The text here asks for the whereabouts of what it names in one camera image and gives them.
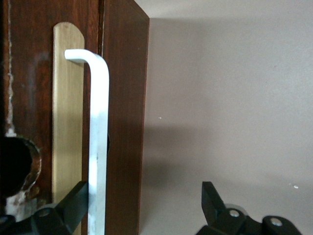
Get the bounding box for tan handle backing plate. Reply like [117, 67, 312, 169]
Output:
[51, 22, 85, 235]

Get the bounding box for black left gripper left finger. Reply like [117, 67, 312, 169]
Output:
[0, 181, 89, 235]

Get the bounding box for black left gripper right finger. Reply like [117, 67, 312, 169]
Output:
[195, 181, 301, 235]

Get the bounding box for brown table cover sheet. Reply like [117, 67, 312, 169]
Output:
[138, 0, 313, 235]

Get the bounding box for light wood drawer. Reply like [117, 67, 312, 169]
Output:
[0, 0, 105, 235]

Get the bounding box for white metal drawer handle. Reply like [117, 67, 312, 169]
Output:
[64, 48, 111, 235]

